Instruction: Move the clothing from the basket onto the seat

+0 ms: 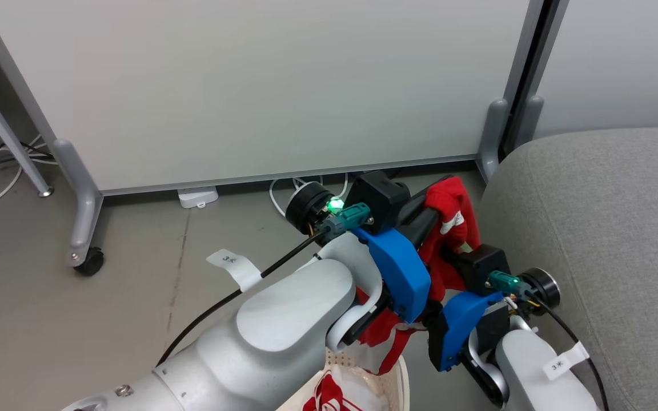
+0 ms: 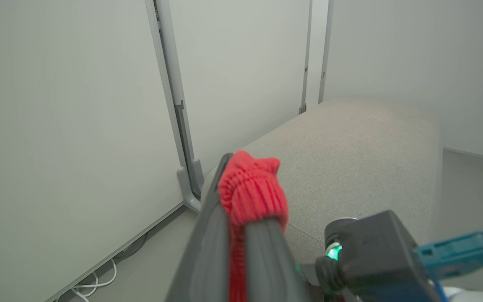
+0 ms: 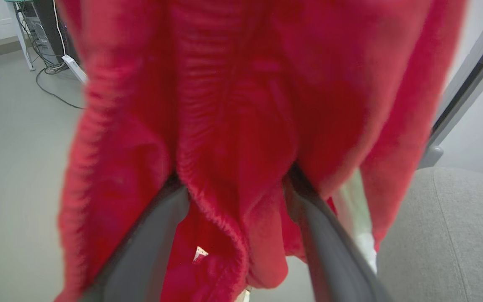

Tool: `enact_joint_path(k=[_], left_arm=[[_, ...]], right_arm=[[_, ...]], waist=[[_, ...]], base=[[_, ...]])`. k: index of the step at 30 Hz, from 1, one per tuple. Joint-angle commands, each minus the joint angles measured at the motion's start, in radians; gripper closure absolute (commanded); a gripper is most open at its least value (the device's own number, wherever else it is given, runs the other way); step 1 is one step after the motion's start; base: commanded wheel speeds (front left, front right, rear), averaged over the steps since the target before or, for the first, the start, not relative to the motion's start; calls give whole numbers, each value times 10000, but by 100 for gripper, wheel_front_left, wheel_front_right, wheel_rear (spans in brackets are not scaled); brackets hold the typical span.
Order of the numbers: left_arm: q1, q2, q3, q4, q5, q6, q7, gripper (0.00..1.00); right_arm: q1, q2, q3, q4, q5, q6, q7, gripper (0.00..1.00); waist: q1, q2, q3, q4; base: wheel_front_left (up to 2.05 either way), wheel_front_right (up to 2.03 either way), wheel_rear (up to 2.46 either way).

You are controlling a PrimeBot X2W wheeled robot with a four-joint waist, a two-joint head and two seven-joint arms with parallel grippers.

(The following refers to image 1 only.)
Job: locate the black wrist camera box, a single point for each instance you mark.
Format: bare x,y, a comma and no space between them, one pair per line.
486,265
383,197

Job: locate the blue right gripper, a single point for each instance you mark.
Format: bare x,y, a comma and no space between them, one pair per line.
457,325

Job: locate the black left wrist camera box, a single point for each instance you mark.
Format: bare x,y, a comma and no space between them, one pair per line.
383,197

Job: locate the black caster wheel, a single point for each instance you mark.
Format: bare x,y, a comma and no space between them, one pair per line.
90,262

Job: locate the grey fabric sofa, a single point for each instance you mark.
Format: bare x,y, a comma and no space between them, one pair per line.
609,228

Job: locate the grey metal table leg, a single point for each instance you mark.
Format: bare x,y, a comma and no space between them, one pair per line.
3,128

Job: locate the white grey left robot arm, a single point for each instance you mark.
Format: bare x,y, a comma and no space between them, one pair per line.
283,319

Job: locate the red and white garment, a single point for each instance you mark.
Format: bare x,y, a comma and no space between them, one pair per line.
449,200

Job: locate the large white partition panel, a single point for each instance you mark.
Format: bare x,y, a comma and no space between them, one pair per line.
260,85

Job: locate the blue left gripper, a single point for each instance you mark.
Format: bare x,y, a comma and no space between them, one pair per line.
400,268

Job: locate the white floor power adapter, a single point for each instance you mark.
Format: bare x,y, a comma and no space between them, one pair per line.
197,197

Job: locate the grey partition foot with caster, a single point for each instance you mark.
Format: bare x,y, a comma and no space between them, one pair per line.
80,194

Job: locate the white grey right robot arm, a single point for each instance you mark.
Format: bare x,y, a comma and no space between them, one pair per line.
534,365

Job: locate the cream perforated laundry basket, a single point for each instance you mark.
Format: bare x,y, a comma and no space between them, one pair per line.
403,382

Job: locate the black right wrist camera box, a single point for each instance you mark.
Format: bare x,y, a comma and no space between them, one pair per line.
486,265

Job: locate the narrow white partition panel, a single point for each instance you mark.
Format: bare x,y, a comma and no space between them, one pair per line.
620,63

